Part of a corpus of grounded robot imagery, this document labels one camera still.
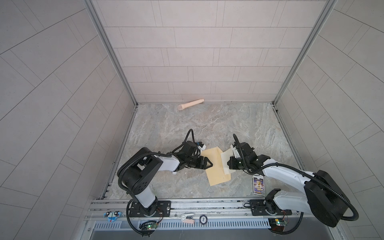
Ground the left circuit board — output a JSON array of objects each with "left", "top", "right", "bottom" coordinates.
[{"left": 140, "top": 221, "right": 159, "bottom": 231}]

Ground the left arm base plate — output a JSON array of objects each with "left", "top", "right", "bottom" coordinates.
[{"left": 127, "top": 200, "right": 172, "bottom": 218}]

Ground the blue white connector clip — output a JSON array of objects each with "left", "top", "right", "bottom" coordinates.
[{"left": 104, "top": 211, "right": 122, "bottom": 223}]

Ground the black corrugated cable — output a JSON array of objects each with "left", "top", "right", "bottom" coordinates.
[
  {"left": 232, "top": 133, "right": 360, "bottom": 222},
  {"left": 170, "top": 128, "right": 196, "bottom": 154}
]

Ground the right black corrugated cable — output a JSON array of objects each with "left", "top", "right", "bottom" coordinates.
[{"left": 232, "top": 133, "right": 360, "bottom": 222}]

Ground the circuit board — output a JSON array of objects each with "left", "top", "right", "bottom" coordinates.
[
  {"left": 140, "top": 221, "right": 159, "bottom": 231},
  {"left": 268, "top": 218, "right": 288, "bottom": 233}
]

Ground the cream letter paper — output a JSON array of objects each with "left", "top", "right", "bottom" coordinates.
[{"left": 221, "top": 149, "right": 236, "bottom": 175}]

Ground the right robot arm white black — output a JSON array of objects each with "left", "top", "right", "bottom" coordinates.
[{"left": 223, "top": 142, "right": 359, "bottom": 227}]

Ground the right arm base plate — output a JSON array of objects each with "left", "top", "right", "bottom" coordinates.
[{"left": 249, "top": 200, "right": 292, "bottom": 216}]

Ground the aluminium mounting rail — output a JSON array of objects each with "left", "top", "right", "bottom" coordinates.
[{"left": 83, "top": 196, "right": 335, "bottom": 223}]

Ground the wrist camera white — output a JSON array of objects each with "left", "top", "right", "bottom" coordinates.
[
  {"left": 231, "top": 145, "right": 241, "bottom": 159},
  {"left": 197, "top": 142, "right": 207, "bottom": 152}
]

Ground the left black corrugated cable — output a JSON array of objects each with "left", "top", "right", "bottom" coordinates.
[{"left": 170, "top": 128, "right": 196, "bottom": 154}]

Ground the right circuit board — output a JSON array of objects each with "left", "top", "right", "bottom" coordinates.
[{"left": 268, "top": 218, "right": 288, "bottom": 233}]

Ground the yellow manila envelope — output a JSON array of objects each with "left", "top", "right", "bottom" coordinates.
[{"left": 201, "top": 147, "right": 231, "bottom": 186}]

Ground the white beige tag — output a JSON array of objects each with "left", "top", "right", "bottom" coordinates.
[{"left": 181, "top": 213, "right": 195, "bottom": 225}]

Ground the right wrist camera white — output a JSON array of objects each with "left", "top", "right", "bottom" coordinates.
[{"left": 231, "top": 145, "right": 241, "bottom": 159}]

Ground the beige wooden pestle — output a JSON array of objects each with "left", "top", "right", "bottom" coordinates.
[{"left": 177, "top": 99, "right": 205, "bottom": 111}]

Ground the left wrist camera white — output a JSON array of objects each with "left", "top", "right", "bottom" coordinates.
[{"left": 197, "top": 142, "right": 207, "bottom": 152}]

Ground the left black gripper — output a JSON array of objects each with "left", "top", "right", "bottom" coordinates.
[{"left": 183, "top": 156, "right": 213, "bottom": 171}]

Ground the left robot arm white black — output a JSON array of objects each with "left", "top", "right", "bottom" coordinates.
[{"left": 117, "top": 141, "right": 213, "bottom": 216}]

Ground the round black white badge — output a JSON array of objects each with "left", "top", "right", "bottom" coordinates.
[{"left": 199, "top": 215, "right": 208, "bottom": 225}]

